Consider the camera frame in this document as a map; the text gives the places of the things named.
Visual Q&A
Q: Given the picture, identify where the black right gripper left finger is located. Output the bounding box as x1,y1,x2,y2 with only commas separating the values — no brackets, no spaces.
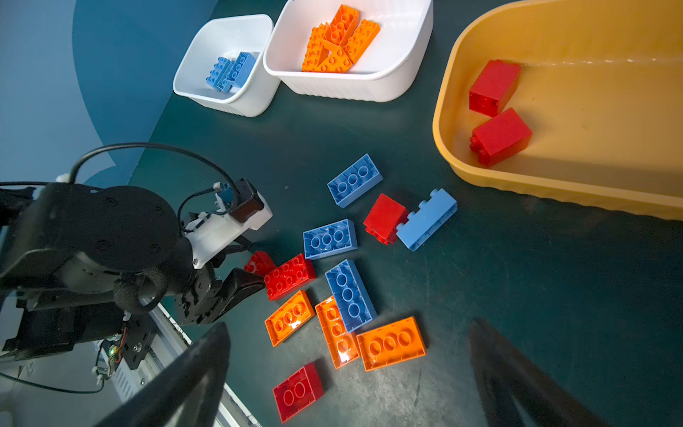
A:
99,323,231,426

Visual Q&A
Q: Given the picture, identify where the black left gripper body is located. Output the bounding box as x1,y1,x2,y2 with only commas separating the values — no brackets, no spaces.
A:
15,183,265,325

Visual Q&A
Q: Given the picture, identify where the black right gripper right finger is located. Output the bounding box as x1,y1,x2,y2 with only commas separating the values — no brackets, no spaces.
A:
468,318,608,426

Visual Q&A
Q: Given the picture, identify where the blue lego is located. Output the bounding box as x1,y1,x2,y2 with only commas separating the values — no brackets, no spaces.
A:
302,219,358,260
325,260,377,333
396,189,458,252
327,154,383,208
206,57,232,93
228,52,256,88

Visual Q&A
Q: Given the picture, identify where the small red lego brick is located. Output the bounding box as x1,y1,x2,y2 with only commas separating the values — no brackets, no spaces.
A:
469,60,521,117

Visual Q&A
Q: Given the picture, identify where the orange lego row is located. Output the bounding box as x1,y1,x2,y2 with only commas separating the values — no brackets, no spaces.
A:
315,46,354,74

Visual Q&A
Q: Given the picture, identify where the small orange lego piece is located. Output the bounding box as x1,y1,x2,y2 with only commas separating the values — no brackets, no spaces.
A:
325,5,360,46

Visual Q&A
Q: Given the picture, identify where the left green circuit board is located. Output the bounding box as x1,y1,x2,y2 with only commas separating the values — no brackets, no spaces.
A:
92,325,129,385

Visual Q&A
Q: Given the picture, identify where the red lego bottom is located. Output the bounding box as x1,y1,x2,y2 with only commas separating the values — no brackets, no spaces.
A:
273,362,325,423

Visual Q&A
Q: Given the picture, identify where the small red lego lower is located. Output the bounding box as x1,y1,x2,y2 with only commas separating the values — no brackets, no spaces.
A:
244,251,277,277

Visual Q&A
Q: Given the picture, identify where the long red lego brick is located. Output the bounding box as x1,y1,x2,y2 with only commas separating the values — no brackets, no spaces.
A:
264,254,317,301

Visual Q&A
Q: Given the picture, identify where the blue lego on edge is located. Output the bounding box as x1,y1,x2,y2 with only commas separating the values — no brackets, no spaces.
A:
396,189,458,252

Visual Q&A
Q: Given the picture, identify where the white left plastic bin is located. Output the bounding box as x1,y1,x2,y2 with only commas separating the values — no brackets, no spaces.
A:
173,14,279,117

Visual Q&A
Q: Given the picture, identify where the white plastic bin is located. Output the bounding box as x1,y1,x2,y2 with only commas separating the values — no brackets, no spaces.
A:
263,0,434,102
173,14,279,117

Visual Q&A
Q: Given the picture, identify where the yellow plastic bin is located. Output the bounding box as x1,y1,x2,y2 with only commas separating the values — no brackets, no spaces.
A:
432,1,682,220

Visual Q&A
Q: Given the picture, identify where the white middle plastic bin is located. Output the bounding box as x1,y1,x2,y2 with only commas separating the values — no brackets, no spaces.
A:
263,0,434,102

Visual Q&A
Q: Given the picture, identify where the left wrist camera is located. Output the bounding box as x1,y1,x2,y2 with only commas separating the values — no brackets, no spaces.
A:
182,179,273,270

